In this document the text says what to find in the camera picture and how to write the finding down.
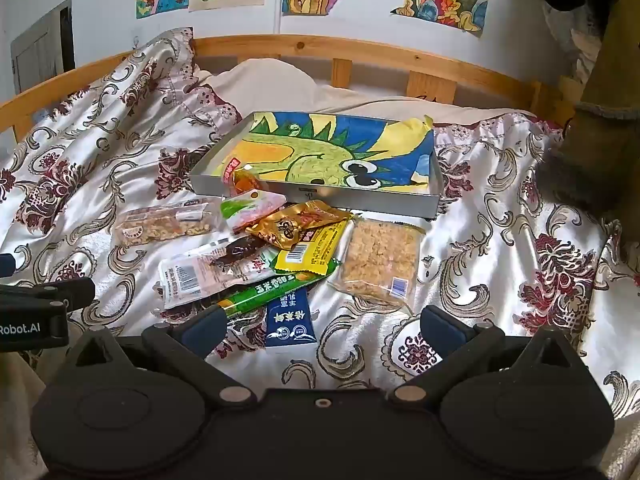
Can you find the clear rice crisp packet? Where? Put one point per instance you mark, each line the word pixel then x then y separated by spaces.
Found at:
pixel 382 260

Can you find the cream pillow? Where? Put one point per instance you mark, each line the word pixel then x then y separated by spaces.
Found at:
pixel 280 85

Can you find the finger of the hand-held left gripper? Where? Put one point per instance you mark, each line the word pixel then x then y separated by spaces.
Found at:
pixel 65 291
pixel 6 265

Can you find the colourful painted tray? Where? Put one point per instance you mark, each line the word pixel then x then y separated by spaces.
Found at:
pixel 320 201

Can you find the yellow snack packet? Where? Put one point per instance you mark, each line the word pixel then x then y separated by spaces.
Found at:
pixel 312 252

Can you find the gold brown snack packet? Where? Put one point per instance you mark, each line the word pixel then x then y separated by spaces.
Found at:
pixel 290 225

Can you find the clear nut bar packet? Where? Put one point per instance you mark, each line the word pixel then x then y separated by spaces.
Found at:
pixel 160 225

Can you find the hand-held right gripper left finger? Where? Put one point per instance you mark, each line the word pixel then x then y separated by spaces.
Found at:
pixel 204 334

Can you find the wooden bed frame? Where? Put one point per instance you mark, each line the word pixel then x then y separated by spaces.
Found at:
pixel 300 42

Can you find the printed satin blanket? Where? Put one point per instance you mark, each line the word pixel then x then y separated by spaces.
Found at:
pixel 475 260

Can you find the brown hanging cloth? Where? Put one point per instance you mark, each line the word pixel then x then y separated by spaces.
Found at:
pixel 600 135

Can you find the white pink green packet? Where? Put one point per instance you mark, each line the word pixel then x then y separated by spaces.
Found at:
pixel 250 207

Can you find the orange snack packet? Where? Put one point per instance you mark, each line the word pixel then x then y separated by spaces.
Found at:
pixel 247 180

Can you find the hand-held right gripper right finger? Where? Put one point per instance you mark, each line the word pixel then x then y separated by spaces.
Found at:
pixel 444 331

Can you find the clear packet with dark date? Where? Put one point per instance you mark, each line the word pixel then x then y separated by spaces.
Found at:
pixel 200 275

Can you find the floral cloth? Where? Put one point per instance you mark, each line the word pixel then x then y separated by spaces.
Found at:
pixel 582 45

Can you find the green stick packet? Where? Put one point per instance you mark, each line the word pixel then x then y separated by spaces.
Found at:
pixel 260 292

